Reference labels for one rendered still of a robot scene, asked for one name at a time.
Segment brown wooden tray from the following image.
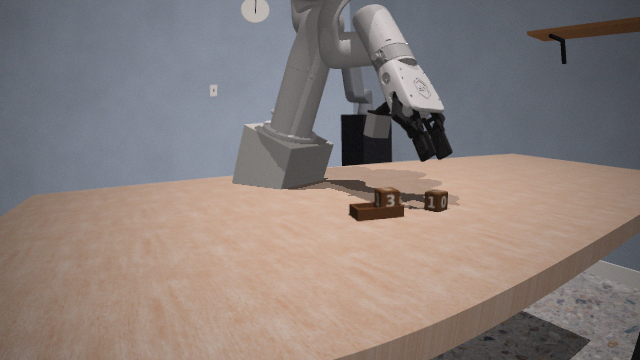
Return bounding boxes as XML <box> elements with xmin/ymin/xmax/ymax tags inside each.
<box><xmin>349</xmin><ymin>202</ymin><xmax>404</xmax><ymax>221</ymax></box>

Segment brown cube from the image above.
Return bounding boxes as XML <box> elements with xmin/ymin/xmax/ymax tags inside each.
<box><xmin>424</xmin><ymin>190</ymin><xmax>448</xmax><ymax>212</ymax></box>
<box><xmin>375</xmin><ymin>187</ymin><xmax>399</xmax><ymax>208</ymax></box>

